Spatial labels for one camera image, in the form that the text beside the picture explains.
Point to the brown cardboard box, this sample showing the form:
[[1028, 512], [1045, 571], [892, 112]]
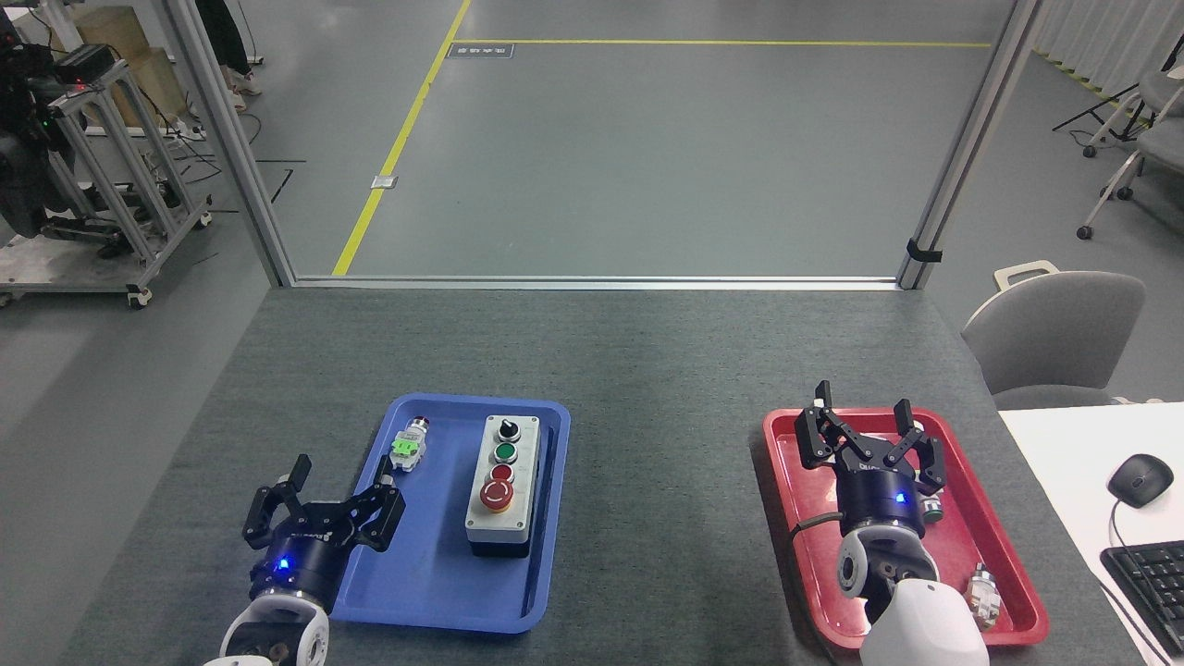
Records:
[[129, 65]]

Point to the push button with green block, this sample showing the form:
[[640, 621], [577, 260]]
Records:
[[408, 448]]

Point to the aluminium frame cart on wheels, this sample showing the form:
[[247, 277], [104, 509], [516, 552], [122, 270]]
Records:
[[120, 185]]

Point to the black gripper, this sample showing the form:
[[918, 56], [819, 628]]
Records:
[[305, 564], [883, 499]]

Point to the white desk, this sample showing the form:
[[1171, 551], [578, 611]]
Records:
[[1073, 490]]

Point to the small green silver switch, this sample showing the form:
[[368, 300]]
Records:
[[932, 508]]

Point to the silver push button switch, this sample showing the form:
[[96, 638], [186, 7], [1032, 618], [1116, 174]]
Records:
[[983, 597]]

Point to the black keyboard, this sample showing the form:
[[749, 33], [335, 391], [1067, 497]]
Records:
[[1152, 583]]

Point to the grey control box with buttons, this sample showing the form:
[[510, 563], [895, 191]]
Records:
[[502, 486]]

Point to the grey shell chair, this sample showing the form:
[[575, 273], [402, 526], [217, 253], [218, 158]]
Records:
[[1054, 338]]

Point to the dark floor label plate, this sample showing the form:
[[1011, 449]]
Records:
[[480, 51]]

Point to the black computer mouse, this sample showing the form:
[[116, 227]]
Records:
[[1140, 479]]

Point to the blue plastic tray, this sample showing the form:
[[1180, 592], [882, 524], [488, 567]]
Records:
[[435, 555]]

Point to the person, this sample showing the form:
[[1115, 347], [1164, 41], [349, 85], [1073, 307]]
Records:
[[227, 46]]

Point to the black tripod stand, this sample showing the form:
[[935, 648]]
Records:
[[1101, 104]]

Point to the red plastic tray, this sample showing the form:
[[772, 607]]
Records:
[[980, 527]]

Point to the white curtain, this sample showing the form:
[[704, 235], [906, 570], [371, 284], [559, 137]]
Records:
[[1110, 37]]

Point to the grey office chair on wheels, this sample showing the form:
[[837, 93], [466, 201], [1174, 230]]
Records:
[[1152, 129]]

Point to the black clip on post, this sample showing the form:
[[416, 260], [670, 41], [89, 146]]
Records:
[[923, 251]]

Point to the silver aluminium post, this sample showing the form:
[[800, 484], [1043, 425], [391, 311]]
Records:
[[231, 139], [971, 139]]

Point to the silver aluminium table rail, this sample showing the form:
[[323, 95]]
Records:
[[592, 282]]

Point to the black machine on cart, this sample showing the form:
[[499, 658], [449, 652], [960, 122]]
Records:
[[28, 139]]

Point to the silver floor socket plate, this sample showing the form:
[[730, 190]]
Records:
[[384, 181]]

